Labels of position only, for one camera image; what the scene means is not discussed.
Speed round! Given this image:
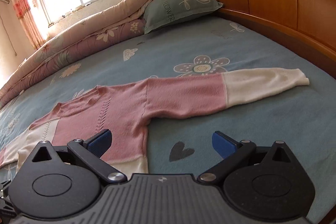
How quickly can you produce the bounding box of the blue-green flowers pillow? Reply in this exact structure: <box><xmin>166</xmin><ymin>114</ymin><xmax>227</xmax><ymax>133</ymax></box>
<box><xmin>143</xmin><ymin>0</ymin><xmax>223</xmax><ymax>34</ymax></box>

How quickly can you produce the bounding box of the pink floral folded quilt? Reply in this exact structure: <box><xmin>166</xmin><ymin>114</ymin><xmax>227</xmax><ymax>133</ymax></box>
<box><xmin>1</xmin><ymin>0</ymin><xmax>153</xmax><ymax>107</ymax></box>

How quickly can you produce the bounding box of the blue floral bed sheet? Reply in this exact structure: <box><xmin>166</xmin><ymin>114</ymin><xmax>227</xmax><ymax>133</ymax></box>
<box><xmin>1</xmin><ymin>16</ymin><xmax>335</xmax><ymax>223</ymax></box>

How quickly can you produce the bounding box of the pink and cream knit sweater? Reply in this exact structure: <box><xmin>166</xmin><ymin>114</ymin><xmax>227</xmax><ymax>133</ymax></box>
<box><xmin>1</xmin><ymin>68</ymin><xmax>309</xmax><ymax>176</ymax></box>

